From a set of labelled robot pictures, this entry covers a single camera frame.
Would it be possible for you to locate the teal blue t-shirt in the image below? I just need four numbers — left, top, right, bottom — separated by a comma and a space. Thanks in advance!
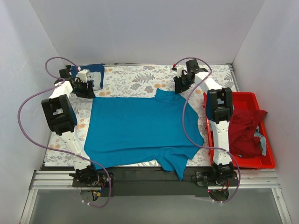
84, 89, 204, 180

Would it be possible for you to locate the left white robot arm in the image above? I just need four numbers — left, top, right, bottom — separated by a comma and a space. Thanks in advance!
41, 69, 100, 187

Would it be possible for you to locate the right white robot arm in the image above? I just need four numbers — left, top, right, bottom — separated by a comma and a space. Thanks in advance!
172, 57, 234, 186

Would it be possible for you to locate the folded navy printed t-shirt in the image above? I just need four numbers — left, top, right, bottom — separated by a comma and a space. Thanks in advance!
80, 64, 105, 91

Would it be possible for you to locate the dark red t-shirt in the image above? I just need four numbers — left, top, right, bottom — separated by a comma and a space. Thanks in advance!
228, 109, 267, 158

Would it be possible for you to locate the light blue t-shirt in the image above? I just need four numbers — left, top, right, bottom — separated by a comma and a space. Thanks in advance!
254, 126, 267, 156

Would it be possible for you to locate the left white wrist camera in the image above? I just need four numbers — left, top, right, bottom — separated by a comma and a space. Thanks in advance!
76, 69, 90, 83

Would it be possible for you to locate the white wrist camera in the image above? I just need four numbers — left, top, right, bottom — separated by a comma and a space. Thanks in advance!
76, 69, 90, 83
172, 64, 184, 78

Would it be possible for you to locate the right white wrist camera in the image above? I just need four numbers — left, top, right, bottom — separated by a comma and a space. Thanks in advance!
172, 64, 184, 78

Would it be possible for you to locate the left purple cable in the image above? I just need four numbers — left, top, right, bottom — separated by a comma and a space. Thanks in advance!
17, 56, 112, 208

